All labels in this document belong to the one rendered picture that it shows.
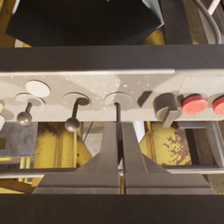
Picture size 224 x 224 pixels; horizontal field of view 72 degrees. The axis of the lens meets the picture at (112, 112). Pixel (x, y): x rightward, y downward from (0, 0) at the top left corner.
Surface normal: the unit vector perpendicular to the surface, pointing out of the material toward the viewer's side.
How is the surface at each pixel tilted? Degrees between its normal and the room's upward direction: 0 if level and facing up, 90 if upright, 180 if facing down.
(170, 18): 90
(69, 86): 18
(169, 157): 90
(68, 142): 90
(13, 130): 90
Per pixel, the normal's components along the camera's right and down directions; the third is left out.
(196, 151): -1.00, 0.06
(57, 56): -0.02, -0.59
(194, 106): -0.01, 0.81
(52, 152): -0.03, -0.32
